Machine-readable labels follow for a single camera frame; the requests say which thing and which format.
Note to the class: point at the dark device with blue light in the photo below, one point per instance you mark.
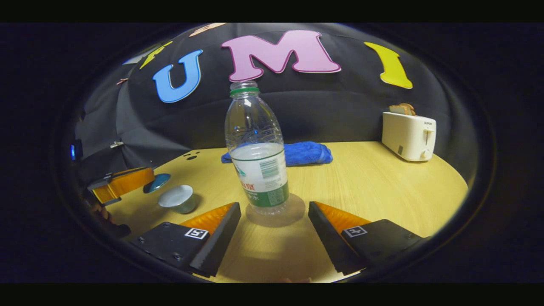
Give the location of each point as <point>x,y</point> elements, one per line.
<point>73,151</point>

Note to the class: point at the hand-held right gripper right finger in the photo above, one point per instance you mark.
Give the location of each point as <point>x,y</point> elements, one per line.
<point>327,238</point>

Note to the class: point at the white clip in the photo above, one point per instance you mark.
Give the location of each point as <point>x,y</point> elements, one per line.
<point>116,144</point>

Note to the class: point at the white teacup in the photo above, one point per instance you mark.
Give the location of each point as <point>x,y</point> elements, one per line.
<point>178,199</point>

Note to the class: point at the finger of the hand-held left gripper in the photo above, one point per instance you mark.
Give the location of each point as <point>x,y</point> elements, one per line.
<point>127,180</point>

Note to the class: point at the clear plastic water bottle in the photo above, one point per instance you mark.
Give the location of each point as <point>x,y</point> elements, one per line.
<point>259,170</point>

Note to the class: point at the white toaster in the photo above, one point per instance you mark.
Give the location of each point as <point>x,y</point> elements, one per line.
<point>408,136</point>

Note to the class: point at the toasted bread slice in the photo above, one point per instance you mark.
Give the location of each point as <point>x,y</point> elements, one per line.
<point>410,108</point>
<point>398,109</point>

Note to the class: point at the black backdrop cloth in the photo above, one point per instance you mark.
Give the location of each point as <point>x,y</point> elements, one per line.
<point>340,106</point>

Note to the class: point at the blue teacup lid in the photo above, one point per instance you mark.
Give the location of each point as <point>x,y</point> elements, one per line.
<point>158,182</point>

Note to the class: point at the blue towel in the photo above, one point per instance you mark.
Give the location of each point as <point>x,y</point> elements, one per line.
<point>306,154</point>

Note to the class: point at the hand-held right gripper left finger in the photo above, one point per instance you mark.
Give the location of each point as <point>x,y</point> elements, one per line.
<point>221,238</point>

